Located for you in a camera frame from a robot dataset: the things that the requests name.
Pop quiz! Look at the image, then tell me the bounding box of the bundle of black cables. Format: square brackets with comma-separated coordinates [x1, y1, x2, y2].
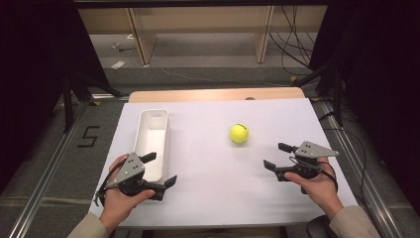
[268, 4, 319, 77]

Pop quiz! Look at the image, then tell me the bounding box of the black stool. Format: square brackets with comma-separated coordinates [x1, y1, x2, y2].
[305, 214, 335, 238]

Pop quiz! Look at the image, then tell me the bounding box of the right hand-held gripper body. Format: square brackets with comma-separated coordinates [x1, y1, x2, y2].
[275, 141, 340, 182]

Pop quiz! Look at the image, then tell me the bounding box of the person's right hand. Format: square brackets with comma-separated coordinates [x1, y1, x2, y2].
[284, 157, 345, 219]

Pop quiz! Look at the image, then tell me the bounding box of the white plastic bin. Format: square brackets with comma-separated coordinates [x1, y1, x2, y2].
[133, 108, 171, 185]

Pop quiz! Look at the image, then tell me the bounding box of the black curtain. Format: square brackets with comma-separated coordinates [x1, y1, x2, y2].
[310, 0, 420, 207]

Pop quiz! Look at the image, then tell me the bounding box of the metal floor rail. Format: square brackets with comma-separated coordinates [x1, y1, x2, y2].
[313, 98, 404, 238]
[8, 93, 130, 238]

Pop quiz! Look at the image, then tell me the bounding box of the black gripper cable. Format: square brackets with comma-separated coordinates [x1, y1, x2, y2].
[93, 161, 128, 208]
[316, 161, 339, 192]

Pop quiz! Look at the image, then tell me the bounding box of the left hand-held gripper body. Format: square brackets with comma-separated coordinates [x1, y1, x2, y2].
[104, 152, 166, 202]

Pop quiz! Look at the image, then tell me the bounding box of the white board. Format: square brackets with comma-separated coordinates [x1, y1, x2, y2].
[88, 97, 360, 230]

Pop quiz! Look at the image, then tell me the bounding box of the black panel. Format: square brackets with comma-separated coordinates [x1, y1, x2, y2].
[0, 0, 111, 196]

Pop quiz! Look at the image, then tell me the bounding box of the black tape floor mark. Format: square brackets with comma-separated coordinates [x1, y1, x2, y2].
[77, 125, 101, 149]

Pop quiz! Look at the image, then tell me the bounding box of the light wooden shelf unit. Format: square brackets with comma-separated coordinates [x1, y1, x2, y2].
[78, 4, 328, 66]

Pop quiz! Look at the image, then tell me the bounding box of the thin black floor cable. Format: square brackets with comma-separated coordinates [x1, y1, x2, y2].
[321, 112, 368, 206]

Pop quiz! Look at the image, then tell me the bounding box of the person's left hand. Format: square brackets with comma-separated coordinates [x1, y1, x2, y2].
[100, 153, 157, 221]

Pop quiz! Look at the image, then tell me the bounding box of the yellow tennis ball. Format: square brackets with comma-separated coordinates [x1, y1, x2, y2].
[229, 123, 250, 144]

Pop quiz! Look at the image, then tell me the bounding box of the grey floor cable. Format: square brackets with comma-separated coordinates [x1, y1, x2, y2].
[160, 67, 292, 88]

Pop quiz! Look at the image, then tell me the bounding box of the black tripod stand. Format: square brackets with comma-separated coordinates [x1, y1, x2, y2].
[53, 70, 125, 134]
[291, 56, 345, 128]

